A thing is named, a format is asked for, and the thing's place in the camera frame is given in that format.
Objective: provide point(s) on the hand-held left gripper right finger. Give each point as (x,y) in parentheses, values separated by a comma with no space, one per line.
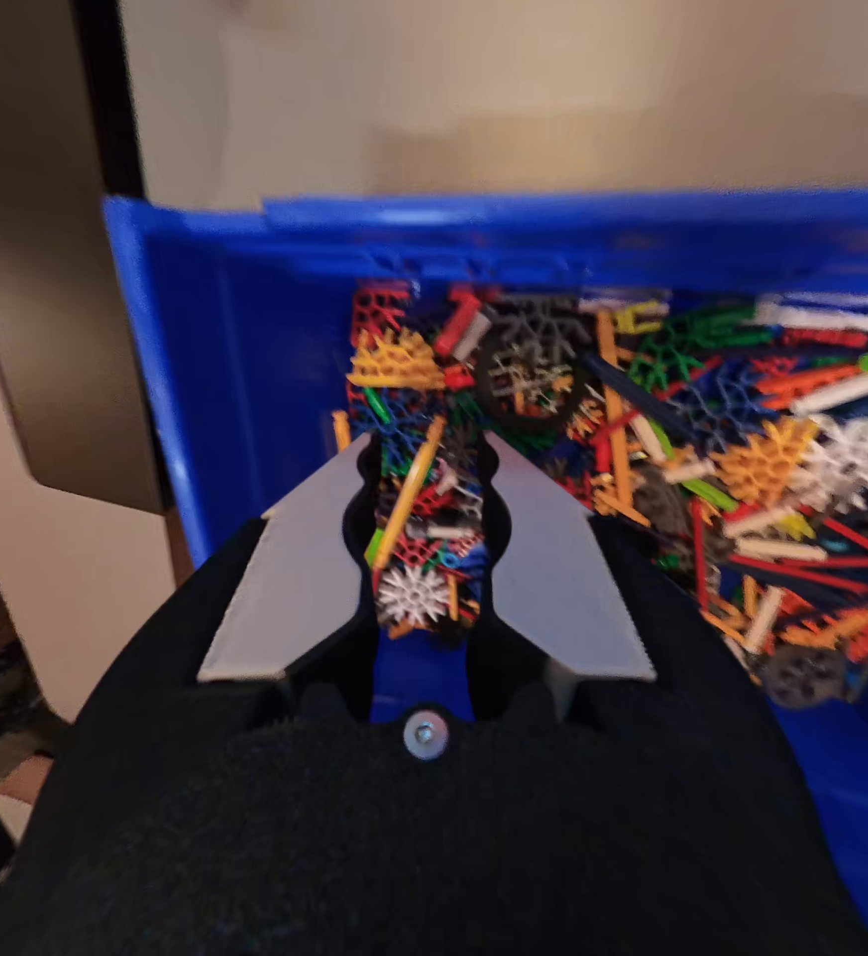
(561,590)

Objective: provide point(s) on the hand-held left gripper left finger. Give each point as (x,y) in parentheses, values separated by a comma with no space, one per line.
(292,582)

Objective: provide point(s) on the pile of colourful construction pieces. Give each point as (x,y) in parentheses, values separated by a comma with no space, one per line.
(703,448)

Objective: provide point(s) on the blue plastic storage bin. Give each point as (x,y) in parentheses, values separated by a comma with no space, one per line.
(255,336)

